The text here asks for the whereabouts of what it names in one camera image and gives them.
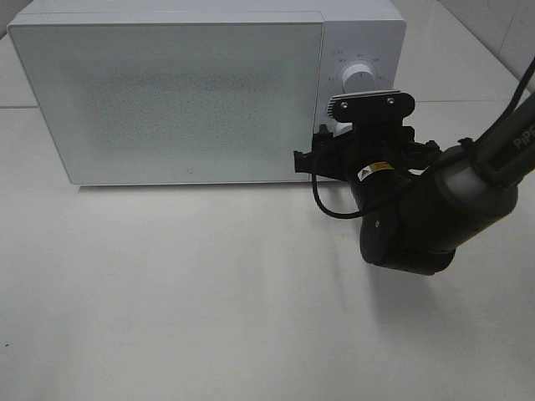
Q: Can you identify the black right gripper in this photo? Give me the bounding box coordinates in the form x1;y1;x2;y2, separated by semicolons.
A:
293;90;441;184

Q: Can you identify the white microwave knob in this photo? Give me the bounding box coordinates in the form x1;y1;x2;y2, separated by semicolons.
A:
334;122;353;136
341;62;375;94

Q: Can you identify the white microwave door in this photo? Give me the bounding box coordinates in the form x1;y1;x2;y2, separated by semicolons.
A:
11;23;322;185

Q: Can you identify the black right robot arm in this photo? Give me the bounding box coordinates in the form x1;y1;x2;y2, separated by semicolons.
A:
293;90;534;276

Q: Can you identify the white microwave oven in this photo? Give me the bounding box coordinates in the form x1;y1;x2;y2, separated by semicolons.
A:
8;1;406;186

